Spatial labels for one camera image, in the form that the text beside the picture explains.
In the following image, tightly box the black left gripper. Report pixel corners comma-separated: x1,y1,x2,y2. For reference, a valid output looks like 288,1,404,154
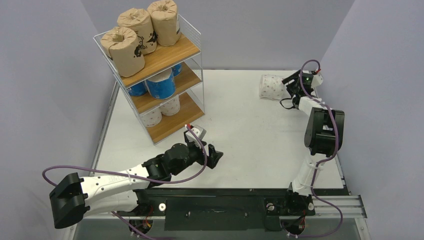
171,139,223,176

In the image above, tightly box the white floral tissue pack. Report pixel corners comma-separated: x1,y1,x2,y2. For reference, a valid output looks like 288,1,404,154
258,74,287,101

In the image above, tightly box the white red-dotted toilet roll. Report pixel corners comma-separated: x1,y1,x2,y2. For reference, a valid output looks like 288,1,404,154
140,108,162,128
159,96,181,116

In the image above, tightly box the white wire wooden shelf rack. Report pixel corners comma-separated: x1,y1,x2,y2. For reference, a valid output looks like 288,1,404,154
93,15,205,145

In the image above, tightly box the blue white roll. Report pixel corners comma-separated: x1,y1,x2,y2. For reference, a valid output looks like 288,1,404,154
146,68,176,100

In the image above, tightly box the blue toilet roll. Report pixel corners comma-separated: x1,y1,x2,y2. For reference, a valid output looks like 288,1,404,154
171,63,183,77

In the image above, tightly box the blue cartoon-face roll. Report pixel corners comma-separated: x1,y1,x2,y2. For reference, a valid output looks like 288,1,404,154
127,81,148,97

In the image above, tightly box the brown roll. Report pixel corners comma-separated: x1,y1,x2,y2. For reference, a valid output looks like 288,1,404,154
100,26,145,78
147,0,181,47
117,8,158,55

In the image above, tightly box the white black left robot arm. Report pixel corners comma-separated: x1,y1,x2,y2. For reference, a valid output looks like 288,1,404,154
49,128,224,229

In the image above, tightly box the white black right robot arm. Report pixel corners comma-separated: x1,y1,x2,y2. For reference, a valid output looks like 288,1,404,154
282,70,345,216

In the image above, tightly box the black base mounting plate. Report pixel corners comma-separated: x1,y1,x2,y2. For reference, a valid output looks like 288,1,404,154
112,188,347,235

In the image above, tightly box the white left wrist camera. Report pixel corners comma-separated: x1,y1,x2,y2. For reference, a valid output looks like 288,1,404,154
189,125,207,142

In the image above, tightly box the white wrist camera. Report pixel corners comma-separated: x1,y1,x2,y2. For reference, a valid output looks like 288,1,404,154
310,71,324,89
189,125,207,142

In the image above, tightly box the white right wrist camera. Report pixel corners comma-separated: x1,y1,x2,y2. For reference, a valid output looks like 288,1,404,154
310,71,324,89

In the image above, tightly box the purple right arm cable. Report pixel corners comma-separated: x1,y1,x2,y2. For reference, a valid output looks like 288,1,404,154
280,59,345,239

